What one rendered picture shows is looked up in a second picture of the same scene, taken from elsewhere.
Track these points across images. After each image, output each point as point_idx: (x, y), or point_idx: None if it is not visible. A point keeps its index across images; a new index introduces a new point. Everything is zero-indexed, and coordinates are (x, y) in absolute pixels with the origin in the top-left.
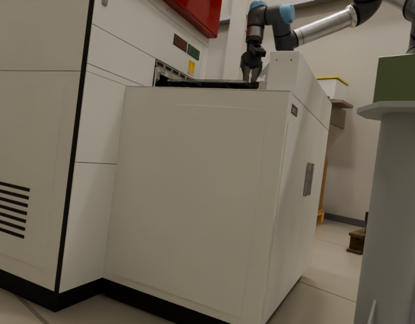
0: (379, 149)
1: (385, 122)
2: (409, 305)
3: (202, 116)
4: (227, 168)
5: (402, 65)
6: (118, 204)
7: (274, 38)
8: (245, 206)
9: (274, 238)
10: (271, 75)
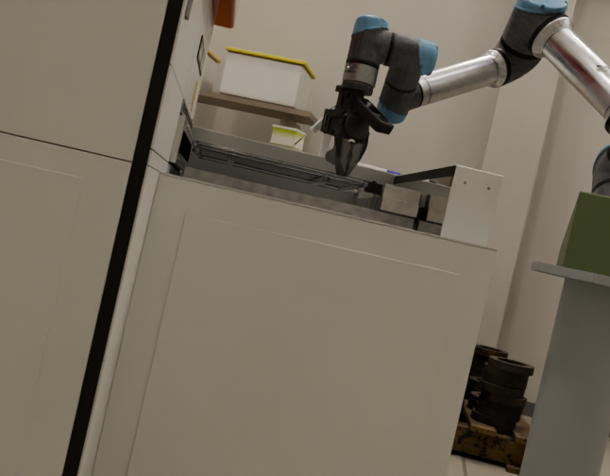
0: (567, 332)
1: (579, 294)
2: None
3: (338, 267)
4: (378, 368)
5: None
6: (122, 426)
7: (388, 89)
8: (405, 435)
9: None
10: (453, 207)
